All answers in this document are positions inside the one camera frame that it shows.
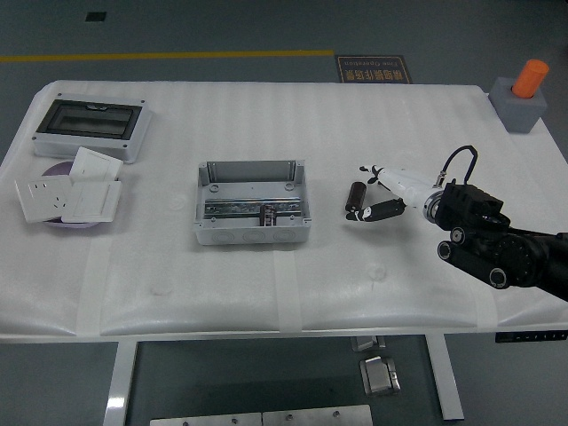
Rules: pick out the open grey junction box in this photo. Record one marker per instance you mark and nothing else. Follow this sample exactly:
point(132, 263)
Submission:
point(250, 186)

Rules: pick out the orange cylinder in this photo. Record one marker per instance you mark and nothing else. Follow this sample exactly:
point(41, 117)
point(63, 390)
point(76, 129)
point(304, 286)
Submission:
point(529, 79)

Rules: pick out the small silver metal block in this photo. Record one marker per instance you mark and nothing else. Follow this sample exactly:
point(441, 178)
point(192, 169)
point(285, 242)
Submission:
point(367, 343)

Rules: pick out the white wall switch panel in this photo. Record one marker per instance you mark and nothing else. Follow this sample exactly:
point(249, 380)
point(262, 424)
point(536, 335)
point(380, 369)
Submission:
point(93, 200)
point(95, 165)

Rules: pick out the white foam table mat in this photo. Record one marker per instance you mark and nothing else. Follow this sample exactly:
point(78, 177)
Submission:
point(275, 133)

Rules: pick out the white wall socket panel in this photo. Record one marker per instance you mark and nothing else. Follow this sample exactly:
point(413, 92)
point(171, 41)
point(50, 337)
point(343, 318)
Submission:
point(44, 199)

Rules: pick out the grey metal base plate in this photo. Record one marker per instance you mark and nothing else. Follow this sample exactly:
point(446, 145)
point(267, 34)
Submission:
point(317, 416)
point(206, 420)

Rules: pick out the grey distribution box dark window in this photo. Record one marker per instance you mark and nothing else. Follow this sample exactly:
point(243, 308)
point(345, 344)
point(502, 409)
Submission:
point(89, 126)

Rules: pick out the grey foam block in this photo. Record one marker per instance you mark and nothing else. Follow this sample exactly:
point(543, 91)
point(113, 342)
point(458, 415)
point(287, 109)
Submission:
point(519, 108)

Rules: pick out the black table control panel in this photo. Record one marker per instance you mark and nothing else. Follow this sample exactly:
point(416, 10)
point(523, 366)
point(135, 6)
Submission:
point(530, 336)

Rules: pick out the large silver metal block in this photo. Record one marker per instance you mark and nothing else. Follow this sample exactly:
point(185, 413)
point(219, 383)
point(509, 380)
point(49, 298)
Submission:
point(379, 377)

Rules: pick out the white table leg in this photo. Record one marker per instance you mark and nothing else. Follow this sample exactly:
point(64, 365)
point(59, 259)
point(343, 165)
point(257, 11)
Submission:
point(117, 381)
point(446, 381)

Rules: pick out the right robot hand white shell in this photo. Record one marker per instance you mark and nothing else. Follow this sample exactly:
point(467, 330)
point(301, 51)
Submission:
point(406, 184)

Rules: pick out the purple round plate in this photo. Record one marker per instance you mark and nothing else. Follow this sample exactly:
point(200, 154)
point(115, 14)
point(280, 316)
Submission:
point(57, 171)

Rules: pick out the black floor hatch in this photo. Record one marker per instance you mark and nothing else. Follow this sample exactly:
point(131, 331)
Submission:
point(95, 17)

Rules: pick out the dark floor sign mat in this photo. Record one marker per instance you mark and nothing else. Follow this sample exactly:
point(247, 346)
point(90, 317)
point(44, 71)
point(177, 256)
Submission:
point(373, 70)

